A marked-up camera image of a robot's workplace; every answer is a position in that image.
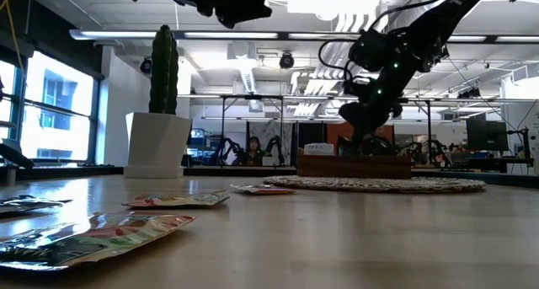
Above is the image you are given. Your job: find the wooden tea organizer box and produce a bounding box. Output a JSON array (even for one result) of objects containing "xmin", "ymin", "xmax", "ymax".
[{"xmin": 296, "ymin": 147, "xmax": 413, "ymax": 180}]

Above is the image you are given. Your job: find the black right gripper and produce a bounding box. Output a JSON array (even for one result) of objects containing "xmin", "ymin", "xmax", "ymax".
[{"xmin": 338, "ymin": 99, "xmax": 404, "ymax": 156}]

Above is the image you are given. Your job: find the tall green cactus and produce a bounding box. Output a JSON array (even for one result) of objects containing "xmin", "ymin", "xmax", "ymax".
[{"xmin": 147, "ymin": 24, "xmax": 179, "ymax": 115}]

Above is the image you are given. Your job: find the orange partition panel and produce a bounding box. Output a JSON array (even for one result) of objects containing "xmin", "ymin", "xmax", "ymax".
[{"xmin": 326, "ymin": 122, "xmax": 395, "ymax": 156}]

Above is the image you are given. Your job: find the yellow red tea packet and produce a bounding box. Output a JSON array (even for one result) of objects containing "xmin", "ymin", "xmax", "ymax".
[
  {"xmin": 230, "ymin": 183, "xmax": 298, "ymax": 196},
  {"xmin": 0, "ymin": 211, "xmax": 197, "ymax": 273},
  {"xmin": 121, "ymin": 189, "xmax": 232, "ymax": 209}
]

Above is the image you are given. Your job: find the white hexagonal plant pot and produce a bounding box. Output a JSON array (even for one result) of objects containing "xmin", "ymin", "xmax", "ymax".
[{"xmin": 123, "ymin": 111, "xmax": 193, "ymax": 179}]

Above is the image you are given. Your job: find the round woven straw mat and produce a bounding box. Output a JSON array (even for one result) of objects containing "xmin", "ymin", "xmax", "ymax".
[{"xmin": 263, "ymin": 174, "xmax": 488, "ymax": 194}]

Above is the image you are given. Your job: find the background desk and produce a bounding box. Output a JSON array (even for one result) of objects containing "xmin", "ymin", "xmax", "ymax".
[{"xmin": 431, "ymin": 156, "xmax": 536, "ymax": 174}]

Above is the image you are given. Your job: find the black background workstation frame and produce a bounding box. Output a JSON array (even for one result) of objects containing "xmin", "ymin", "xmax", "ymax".
[{"xmin": 176, "ymin": 93, "xmax": 539, "ymax": 169}]

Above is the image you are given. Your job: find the white ceiling light panel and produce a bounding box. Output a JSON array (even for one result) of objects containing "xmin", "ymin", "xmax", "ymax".
[{"xmin": 288, "ymin": 0, "xmax": 382, "ymax": 21}]

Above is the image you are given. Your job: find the long overhead light bar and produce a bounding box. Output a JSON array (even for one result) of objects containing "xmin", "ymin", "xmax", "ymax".
[{"xmin": 69, "ymin": 27, "xmax": 539, "ymax": 45}]

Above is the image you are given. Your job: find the large glass window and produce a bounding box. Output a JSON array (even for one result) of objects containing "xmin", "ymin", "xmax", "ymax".
[{"xmin": 0, "ymin": 48, "xmax": 100, "ymax": 166}]

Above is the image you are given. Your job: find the black background monitor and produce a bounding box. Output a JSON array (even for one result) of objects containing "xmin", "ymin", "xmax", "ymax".
[{"xmin": 466, "ymin": 119, "xmax": 510, "ymax": 153}]

